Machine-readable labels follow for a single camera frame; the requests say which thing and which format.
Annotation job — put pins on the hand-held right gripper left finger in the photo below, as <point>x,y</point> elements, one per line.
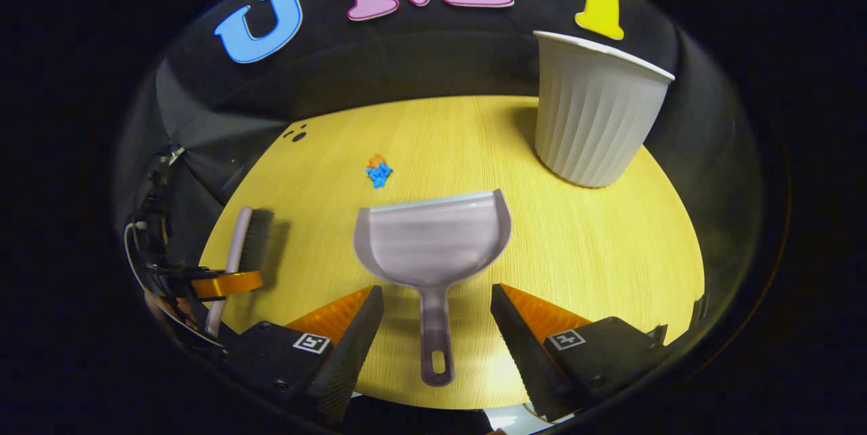
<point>359,347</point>

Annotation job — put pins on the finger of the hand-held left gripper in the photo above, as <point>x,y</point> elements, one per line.
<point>227,284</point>

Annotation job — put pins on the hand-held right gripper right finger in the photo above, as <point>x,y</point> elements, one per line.
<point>515,347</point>

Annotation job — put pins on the small pale pink broom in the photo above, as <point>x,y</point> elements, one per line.
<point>234,252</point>

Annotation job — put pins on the pale grey plastic dustpan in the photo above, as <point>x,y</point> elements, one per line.
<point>433,245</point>

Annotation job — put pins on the blue paper ball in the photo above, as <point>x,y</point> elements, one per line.
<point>379,176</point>

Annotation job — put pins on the orange paper ball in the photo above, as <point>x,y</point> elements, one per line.
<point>376,160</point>

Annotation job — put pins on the white ribbed garbage bin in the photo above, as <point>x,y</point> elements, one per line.
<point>596,116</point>

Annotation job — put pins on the wooden desktop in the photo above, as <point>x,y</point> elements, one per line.
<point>596,252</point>

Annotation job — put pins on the silver metal clip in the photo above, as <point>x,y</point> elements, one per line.
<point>176,154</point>

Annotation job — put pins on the black backdrop cloth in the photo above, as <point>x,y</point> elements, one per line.
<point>406,62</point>

